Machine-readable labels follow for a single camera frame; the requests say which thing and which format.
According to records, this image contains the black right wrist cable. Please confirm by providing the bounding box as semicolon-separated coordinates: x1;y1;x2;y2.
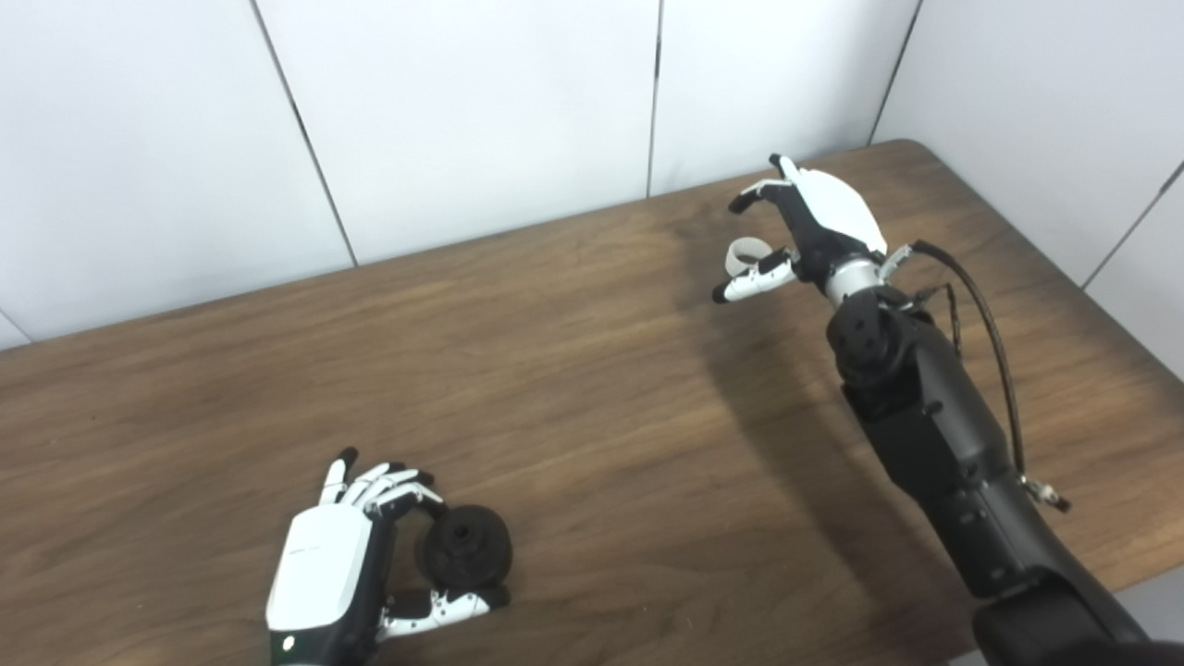
893;239;1072;513

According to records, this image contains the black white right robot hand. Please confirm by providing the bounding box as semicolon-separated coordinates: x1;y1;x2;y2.
712;154;889;304

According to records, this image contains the round black plastic part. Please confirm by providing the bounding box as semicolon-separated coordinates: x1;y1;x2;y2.
424;504;513;590

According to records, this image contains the thin black right wrist wire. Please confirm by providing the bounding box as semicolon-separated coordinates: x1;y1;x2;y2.
911;283;963;362

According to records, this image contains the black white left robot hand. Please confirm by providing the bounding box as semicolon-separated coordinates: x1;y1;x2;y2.
265;448;512;666

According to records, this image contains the white plastic ring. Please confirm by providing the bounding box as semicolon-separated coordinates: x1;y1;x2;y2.
724;238;774;278

